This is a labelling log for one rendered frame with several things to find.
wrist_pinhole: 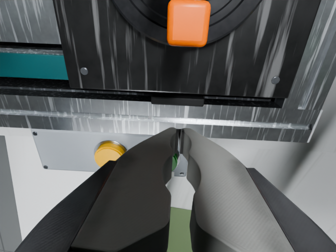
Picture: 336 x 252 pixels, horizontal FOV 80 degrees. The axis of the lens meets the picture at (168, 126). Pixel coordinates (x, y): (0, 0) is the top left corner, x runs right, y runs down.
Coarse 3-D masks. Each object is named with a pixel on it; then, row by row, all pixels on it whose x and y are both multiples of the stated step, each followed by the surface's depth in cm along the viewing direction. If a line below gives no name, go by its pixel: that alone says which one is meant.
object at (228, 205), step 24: (192, 144) 10; (216, 144) 10; (192, 168) 9; (216, 168) 9; (240, 168) 9; (216, 192) 7; (240, 192) 8; (192, 216) 7; (216, 216) 7; (240, 216) 7; (264, 216) 7; (192, 240) 7; (216, 240) 6; (240, 240) 6; (264, 240) 6
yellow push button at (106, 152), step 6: (102, 144) 27; (108, 144) 26; (114, 144) 26; (96, 150) 26; (102, 150) 26; (108, 150) 26; (114, 150) 26; (120, 150) 26; (96, 156) 26; (102, 156) 26; (108, 156) 26; (114, 156) 26; (96, 162) 27; (102, 162) 27
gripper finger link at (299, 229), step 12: (252, 168) 9; (264, 180) 8; (264, 192) 8; (276, 192) 8; (276, 204) 7; (288, 204) 7; (276, 216) 7; (288, 216) 7; (300, 216) 7; (288, 228) 6; (300, 228) 6; (312, 228) 6; (288, 240) 6; (300, 240) 6; (312, 240) 6; (324, 240) 6
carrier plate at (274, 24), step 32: (64, 0) 18; (96, 0) 18; (288, 0) 18; (320, 0) 18; (64, 32) 20; (96, 32) 20; (128, 32) 19; (256, 32) 19; (288, 32) 19; (96, 64) 21; (128, 64) 21; (160, 64) 21; (192, 64) 21; (224, 64) 20; (256, 64) 20; (288, 64) 20; (256, 96) 22
